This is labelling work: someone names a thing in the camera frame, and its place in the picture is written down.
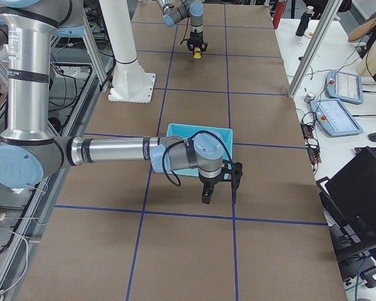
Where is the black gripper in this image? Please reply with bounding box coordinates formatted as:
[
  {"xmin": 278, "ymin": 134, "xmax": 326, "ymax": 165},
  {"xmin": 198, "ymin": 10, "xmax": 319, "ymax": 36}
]
[
  {"xmin": 187, "ymin": 31, "xmax": 207, "ymax": 51},
  {"xmin": 199, "ymin": 169, "xmax": 239, "ymax": 205}
]

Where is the yellow beetle toy car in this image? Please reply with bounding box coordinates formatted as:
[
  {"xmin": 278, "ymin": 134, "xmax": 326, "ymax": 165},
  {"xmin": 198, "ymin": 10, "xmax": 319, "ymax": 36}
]
[{"xmin": 192, "ymin": 47, "xmax": 202, "ymax": 60}]

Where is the light blue plastic bin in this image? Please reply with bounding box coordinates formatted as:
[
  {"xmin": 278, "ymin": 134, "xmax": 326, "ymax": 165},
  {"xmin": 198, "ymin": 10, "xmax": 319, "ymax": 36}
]
[{"xmin": 166, "ymin": 124, "xmax": 233, "ymax": 160}]

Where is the red cylinder bottle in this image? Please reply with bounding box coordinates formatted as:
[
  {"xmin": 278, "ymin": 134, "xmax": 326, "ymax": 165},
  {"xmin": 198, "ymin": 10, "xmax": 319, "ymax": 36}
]
[{"xmin": 273, "ymin": 0, "xmax": 286, "ymax": 29}]

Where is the black cylinder bottle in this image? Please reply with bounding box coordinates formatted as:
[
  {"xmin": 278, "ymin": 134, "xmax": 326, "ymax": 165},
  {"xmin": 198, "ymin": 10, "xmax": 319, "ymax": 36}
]
[{"xmin": 295, "ymin": 6, "xmax": 313, "ymax": 36}]

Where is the small metal cylinder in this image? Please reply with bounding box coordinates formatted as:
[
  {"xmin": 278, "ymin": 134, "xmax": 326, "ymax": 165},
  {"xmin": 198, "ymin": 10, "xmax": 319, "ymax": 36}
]
[{"xmin": 304, "ymin": 92, "xmax": 316, "ymax": 103}]

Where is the near blue teach pendant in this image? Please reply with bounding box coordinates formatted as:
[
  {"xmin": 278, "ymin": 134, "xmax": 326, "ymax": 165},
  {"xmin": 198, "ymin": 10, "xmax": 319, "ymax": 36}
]
[{"xmin": 310, "ymin": 98, "xmax": 363, "ymax": 137}]

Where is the blue teach pendant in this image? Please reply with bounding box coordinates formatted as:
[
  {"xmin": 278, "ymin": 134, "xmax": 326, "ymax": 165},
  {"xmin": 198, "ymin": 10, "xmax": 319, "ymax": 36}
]
[
  {"xmin": 326, "ymin": 70, "xmax": 363, "ymax": 105},
  {"xmin": 310, "ymin": 98, "xmax": 363, "ymax": 137}
]

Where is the black laptop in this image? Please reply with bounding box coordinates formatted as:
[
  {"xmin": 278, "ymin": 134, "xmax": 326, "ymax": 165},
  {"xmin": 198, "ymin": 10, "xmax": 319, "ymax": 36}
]
[{"xmin": 315, "ymin": 145, "xmax": 376, "ymax": 261}]

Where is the far blue teach pendant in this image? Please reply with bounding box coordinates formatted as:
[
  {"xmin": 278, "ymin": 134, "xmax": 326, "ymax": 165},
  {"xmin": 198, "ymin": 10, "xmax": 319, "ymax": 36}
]
[{"xmin": 326, "ymin": 70, "xmax": 363, "ymax": 105}]

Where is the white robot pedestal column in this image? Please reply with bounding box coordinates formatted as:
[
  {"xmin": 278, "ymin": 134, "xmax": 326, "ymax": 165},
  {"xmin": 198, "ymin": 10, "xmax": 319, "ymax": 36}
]
[{"xmin": 100, "ymin": 0, "xmax": 156, "ymax": 103}]

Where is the aluminium frame post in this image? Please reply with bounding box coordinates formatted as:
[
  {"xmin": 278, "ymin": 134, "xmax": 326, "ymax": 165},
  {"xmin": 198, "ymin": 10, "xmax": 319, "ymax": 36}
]
[{"xmin": 287, "ymin": 0, "xmax": 343, "ymax": 98}]

